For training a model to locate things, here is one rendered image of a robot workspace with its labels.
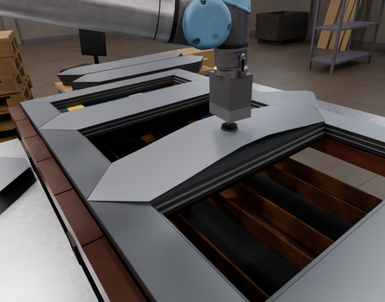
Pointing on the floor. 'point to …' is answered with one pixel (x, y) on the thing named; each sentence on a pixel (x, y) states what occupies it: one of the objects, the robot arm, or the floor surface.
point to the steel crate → (280, 27)
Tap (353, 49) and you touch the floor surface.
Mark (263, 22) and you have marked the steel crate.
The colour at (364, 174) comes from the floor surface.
